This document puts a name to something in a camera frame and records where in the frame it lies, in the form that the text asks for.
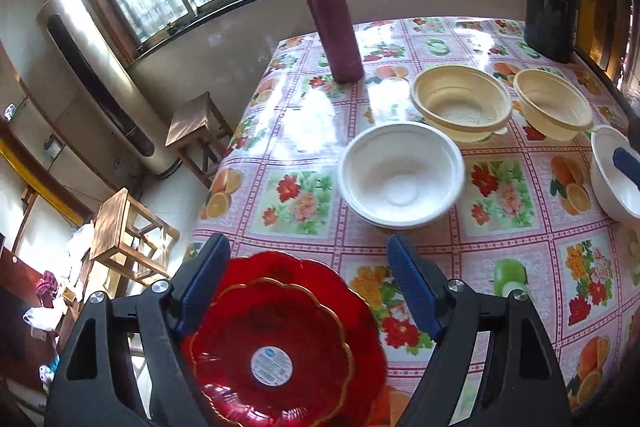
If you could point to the yellow ribbed plastic bowl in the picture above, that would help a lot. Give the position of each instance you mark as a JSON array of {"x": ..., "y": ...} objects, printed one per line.
[
  {"x": 460, "y": 97},
  {"x": 552, "y": 99}
]

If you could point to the white plastic bag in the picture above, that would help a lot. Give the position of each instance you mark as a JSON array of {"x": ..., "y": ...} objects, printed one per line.
[{"x": 42, "y": 319}]

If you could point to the purple thermos bottle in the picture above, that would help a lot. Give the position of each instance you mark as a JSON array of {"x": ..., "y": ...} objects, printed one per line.
[{"x": 335, "y": 22}]

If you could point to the black electric kettle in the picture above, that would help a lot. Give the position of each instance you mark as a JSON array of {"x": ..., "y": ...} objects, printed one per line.
[{"x": 550, "y": 12}]

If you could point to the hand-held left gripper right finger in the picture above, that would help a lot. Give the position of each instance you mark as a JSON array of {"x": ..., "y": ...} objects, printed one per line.
[{"x": 415, "y": 292}]

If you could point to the fruit and flower tablecloth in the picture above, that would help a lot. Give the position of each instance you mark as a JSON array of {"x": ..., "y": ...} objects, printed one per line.
[{"x": 500, "y": 234}]

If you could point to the white bowl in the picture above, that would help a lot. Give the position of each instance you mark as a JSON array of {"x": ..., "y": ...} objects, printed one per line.
[
  {"x": 612, "y": 197},
  {"x": 400, "y": 172}
]

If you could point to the large red scalloped plate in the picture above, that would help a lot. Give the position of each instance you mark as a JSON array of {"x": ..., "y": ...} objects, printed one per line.
[{"x": 282, "y": 264}]

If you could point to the red cloth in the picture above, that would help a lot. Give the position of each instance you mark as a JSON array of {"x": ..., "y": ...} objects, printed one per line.
[{"x": 46, "y": 289}]

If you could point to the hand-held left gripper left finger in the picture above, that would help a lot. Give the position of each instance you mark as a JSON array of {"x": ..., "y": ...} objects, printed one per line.
[{"x": 205, "y": 279}]

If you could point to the wooden stool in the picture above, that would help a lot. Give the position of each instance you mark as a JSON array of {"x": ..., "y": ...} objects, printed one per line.
[
  {"x": 192, "y": 117},
  {"x": 117, "y": 227}
]

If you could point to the small red gold-rimmed plate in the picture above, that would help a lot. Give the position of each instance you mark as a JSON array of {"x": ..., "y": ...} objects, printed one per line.
[{"x": 240, "y": 347}]

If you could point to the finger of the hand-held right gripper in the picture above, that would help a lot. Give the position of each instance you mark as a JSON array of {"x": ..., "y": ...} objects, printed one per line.
[
  {"x": 627, "y": 164},
  {"x": 635, "y": 129}
]

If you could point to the standing air conditioner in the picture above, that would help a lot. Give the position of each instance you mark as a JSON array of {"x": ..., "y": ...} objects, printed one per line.
[{"x": 95, "y": 77}]

